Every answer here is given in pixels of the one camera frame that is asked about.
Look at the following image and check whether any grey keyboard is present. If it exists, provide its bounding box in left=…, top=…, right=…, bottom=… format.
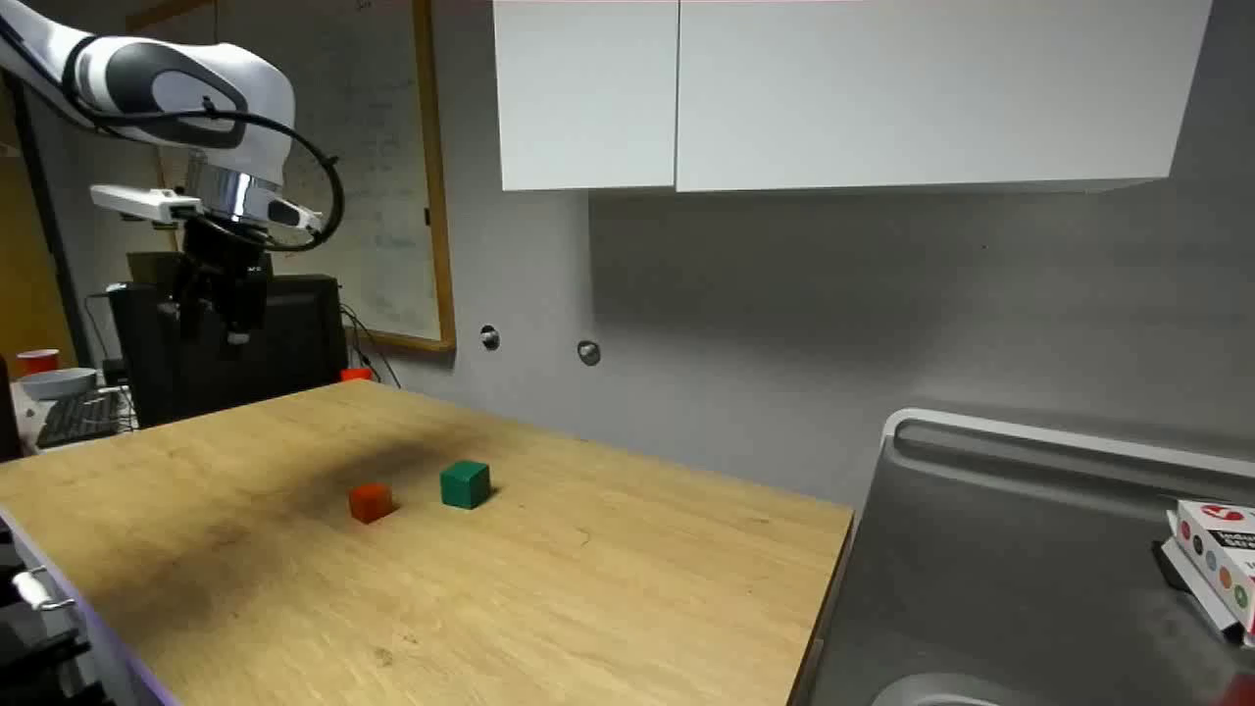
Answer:
left=37, top=388, right=138, bottom=449

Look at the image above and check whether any white wall cabinet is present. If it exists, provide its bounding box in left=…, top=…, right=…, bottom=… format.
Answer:
left=676, top=0, right=1217, bottom=196

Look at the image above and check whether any narrow white cabinet door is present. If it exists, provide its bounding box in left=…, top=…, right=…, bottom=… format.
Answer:
left=489, top=0, right=683, bottom=196

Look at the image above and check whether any stainless steel sink counter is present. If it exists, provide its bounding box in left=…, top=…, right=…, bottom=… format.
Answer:
left=787, top=404, right=1255, bottom=706

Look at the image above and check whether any green cube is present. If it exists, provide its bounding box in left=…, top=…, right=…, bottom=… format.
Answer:
left=436, top=455, right=493, bottom=515

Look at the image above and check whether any wooden framed whiteboard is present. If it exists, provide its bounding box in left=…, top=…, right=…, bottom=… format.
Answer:
left=279, top=0, right=458, bottom=366

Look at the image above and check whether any dark box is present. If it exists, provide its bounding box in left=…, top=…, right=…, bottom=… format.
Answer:
left=121, top=247, right=200, bottom=295

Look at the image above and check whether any red cup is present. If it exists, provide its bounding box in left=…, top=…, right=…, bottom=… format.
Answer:
left=12, top=345, right=67, bottom=382

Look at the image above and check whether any orange cube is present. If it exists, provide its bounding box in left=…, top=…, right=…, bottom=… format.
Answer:
left=345, top=480, right=402, bottom=524

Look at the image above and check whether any colourful card game box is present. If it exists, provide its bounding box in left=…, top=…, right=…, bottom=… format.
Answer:
left=1157, top=495, right=1255, bottom=648

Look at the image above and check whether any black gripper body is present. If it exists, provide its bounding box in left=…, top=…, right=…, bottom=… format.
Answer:
left=177, top=213, right=283, bottom=315

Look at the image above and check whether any large black equipment case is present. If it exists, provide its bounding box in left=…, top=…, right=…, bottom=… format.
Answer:
left=106, top=272, right=353, bottom=430

